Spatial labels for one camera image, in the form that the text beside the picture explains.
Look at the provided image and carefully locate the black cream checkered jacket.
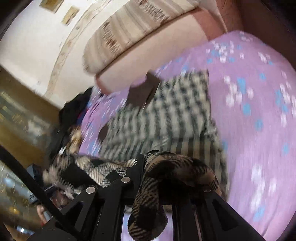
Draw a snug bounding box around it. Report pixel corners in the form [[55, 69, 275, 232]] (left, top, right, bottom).
[[43, 70, 229, 240]]

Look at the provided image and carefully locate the black clothes pile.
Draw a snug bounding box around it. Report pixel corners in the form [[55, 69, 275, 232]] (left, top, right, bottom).
[[47, 87, 93, 160]]

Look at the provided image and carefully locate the brown cream patterned cloth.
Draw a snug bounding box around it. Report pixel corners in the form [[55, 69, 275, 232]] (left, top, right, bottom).
[[66, 126, 83, 154]]

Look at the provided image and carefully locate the wooden glass cabinet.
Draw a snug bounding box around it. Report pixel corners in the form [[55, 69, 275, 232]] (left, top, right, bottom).
[[1, 68, 58, 230]]

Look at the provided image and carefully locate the purple floral bed sheet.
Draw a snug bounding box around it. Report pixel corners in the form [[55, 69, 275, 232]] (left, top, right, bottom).
[[79, 29, 296, 241]]

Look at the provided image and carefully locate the striped beige bolster pillow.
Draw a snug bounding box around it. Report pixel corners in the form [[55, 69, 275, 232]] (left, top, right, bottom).
[[83, 0, 200, 74]]

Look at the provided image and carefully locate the black cable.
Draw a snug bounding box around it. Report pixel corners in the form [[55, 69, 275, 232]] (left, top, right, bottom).
[[0, 146, 64, 223]]

